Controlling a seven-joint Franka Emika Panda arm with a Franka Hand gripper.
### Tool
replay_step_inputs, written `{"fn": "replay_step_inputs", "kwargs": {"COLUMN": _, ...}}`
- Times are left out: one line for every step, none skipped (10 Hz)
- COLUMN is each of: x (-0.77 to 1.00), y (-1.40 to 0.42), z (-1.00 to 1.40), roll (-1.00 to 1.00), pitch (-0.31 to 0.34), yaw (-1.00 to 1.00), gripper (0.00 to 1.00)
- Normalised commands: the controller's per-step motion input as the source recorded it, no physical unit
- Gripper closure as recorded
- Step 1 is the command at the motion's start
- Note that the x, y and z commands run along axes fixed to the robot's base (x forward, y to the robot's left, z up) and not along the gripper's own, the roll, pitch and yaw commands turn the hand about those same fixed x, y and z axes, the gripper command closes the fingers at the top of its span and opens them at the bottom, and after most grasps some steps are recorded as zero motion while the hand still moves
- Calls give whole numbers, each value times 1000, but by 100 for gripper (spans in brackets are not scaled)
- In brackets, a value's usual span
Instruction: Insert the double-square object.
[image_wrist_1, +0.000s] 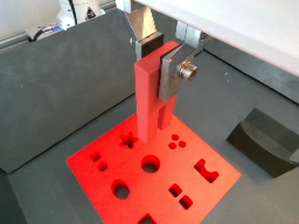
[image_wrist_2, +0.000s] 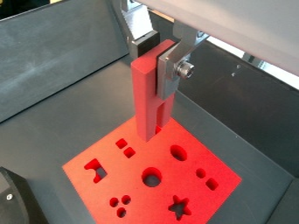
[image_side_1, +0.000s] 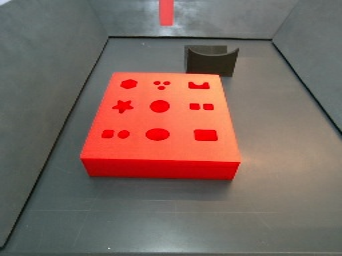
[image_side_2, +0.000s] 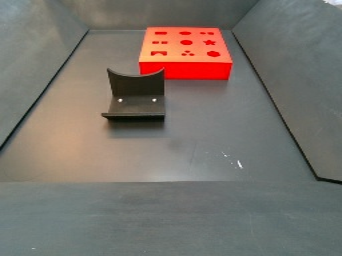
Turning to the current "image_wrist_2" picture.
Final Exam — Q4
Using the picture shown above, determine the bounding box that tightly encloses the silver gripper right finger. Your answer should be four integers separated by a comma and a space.
156, 20, 210, 100

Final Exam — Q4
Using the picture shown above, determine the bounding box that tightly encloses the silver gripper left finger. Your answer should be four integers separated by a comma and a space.
120, 0, 160, 59

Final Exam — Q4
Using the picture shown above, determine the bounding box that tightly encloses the red double-square peg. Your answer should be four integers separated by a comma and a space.
131, 39, 174, 141

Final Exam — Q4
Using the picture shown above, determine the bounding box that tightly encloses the red shape-sorter block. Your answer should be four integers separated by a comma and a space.
63, 119, 242, 224

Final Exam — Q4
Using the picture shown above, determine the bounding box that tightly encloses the black curved holder stand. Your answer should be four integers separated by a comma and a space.
0, 167, 50, 224

